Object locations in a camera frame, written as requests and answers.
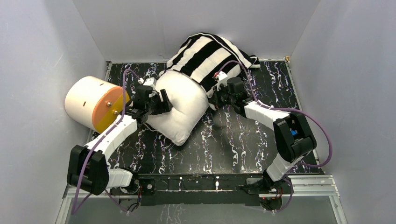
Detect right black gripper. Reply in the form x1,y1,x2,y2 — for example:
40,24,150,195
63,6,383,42
208,84,235,109

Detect white pillow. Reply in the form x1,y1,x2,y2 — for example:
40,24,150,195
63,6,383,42
147,70,209,146

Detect black white striped pillowcase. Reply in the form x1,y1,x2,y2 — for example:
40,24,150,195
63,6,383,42
160,33,261,98

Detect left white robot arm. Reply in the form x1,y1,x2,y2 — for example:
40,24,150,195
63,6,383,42
66,85,173,195

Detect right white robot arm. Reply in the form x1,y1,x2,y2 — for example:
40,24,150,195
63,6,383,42
209,72,317,193

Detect white orange cylinder roll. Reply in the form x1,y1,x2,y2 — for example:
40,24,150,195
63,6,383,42
64,76,125,133

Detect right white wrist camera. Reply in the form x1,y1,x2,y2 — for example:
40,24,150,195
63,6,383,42
213,71,228,84

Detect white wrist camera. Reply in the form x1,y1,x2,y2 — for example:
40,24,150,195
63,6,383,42
213,71,228,84
142,77,157,89

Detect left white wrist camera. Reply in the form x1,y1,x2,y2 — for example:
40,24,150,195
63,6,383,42
142,77,157,89

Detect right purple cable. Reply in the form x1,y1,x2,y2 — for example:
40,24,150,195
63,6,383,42
216,59,333,169

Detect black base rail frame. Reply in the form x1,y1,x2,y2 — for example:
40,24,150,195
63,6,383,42
110,174,292,210

